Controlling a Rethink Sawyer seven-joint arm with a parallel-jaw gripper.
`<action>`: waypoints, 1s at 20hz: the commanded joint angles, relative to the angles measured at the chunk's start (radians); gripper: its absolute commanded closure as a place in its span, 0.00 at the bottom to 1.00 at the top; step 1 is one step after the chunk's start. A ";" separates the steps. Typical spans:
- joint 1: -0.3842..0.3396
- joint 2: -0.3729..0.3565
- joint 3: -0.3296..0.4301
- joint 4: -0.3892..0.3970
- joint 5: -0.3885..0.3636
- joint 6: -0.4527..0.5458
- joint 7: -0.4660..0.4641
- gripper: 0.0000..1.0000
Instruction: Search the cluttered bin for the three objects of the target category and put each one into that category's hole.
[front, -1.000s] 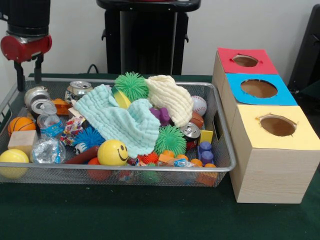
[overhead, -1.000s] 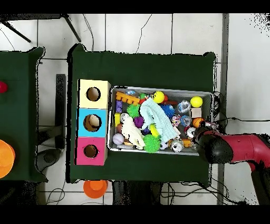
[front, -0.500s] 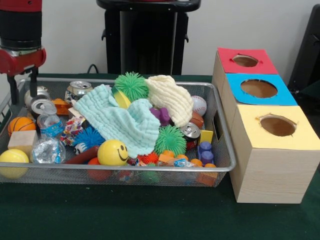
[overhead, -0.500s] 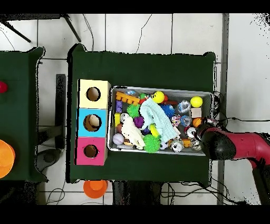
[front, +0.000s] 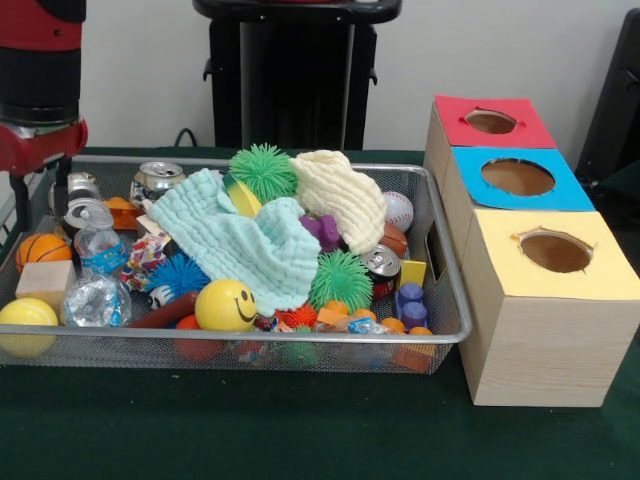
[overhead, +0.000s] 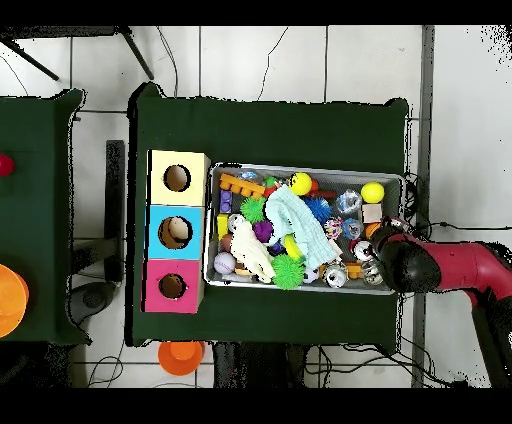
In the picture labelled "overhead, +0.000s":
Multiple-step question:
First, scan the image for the blue spiky ball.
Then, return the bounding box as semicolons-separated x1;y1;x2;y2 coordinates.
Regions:
304;195;333;224

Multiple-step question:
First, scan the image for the black power cable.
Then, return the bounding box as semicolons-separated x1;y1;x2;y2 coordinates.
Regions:
401;171;512;251

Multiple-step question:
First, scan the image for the smooth yellow ball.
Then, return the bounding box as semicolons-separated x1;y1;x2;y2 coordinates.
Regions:
288;171;314;196

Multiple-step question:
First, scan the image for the yellow tennis ball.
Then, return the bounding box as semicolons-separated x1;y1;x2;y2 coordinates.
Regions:
360;181;386;204

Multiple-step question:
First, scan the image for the black upright stand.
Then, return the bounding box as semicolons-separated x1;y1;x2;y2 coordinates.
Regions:
69;139;126;325

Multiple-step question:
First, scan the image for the cream waffle cloth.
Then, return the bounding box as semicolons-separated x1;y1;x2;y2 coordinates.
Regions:
230;219;277;284

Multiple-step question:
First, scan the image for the thin black cable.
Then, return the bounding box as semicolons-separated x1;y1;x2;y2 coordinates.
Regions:
155;25;180;98
256;25;290;102

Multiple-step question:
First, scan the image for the large orange plastic cup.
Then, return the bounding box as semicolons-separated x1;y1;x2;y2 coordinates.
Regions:
0;263;30;339

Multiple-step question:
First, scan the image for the white baseball toy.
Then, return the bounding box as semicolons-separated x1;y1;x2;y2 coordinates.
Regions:
213;251;237;276

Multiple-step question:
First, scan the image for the mint green cloth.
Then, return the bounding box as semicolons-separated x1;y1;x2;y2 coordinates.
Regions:
265;184;339;269

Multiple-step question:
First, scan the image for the silver can with pull tab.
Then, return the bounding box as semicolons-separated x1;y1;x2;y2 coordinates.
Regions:
353;239;375;261

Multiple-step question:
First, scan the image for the crushed silver drink can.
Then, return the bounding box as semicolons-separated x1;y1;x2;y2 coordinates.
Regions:
362;259;384;286

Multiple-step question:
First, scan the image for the shallow clear mesh bin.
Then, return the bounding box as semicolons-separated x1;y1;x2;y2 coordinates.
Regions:
201;162;404;296

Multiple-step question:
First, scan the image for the wooden three-hole box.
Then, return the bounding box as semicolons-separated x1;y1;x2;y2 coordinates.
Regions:
141;149;212;315

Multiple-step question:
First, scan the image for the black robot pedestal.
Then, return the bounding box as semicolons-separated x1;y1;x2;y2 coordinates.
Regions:
211;341;309;389

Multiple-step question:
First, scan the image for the dark green table cloth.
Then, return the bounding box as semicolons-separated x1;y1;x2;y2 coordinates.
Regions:
0;88;91;347
126;81;410;355

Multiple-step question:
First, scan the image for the black cable bundle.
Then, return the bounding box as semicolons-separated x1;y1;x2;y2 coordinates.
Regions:
311;342;469;389

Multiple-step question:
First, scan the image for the green spiky ball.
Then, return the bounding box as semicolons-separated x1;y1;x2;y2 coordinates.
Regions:
239;196;267;224
270;253;306;290

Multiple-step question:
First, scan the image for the black tripod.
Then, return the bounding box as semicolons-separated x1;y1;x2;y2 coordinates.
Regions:
0;25;155;81

